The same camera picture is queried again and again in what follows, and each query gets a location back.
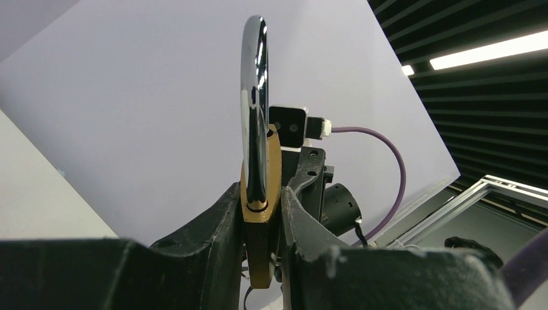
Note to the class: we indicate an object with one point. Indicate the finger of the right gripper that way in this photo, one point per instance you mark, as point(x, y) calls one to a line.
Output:
point(309, 167)

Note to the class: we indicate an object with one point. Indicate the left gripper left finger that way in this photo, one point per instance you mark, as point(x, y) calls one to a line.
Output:
point(196, 267)

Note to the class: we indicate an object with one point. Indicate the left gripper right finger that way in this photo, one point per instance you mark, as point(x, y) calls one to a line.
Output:
point(322, 272)

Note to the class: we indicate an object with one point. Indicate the large brass padlock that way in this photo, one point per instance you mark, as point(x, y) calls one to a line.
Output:
point(260, 181)

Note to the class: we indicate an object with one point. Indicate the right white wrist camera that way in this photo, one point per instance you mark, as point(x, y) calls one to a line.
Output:
point(295, 127)

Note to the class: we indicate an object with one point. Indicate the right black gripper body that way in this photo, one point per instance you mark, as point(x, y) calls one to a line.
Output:
point(312, 197)

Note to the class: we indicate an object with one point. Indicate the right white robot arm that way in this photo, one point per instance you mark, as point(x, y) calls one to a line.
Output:
point(339, 214)

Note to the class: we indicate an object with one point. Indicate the ceiling strip light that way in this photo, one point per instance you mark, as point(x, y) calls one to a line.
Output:
point(499, 50)

